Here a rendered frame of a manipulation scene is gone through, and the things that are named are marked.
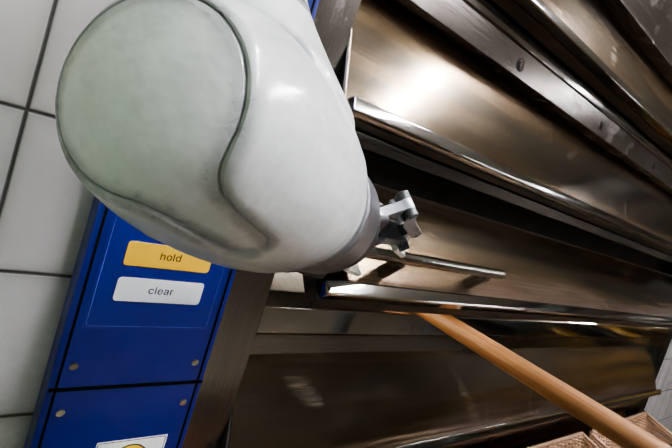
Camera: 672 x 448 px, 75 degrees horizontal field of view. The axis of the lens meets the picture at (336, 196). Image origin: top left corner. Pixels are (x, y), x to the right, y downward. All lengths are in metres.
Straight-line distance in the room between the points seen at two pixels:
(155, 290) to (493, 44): 0.62
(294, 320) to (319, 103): 0.50
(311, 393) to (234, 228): 0.60
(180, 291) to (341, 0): 0.39
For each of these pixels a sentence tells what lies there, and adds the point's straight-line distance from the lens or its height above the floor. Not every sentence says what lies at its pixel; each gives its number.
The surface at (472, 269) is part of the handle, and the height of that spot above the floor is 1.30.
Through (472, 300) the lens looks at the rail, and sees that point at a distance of 0.72.
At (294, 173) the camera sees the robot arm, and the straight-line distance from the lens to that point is 0.16.
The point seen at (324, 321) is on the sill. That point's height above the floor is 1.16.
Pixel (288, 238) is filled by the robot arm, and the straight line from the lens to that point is 0.18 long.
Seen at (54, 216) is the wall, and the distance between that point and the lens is 0.49.
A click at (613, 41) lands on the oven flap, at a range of 1.18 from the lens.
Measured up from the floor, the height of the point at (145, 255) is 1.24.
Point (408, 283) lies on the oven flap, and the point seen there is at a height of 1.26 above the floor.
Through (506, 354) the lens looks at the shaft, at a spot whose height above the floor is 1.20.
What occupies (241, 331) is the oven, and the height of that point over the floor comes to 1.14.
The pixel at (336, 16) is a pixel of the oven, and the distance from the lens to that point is 0.58.
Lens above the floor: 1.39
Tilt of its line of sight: 4 degrees down
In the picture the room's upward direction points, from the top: 18 degrees clockwise
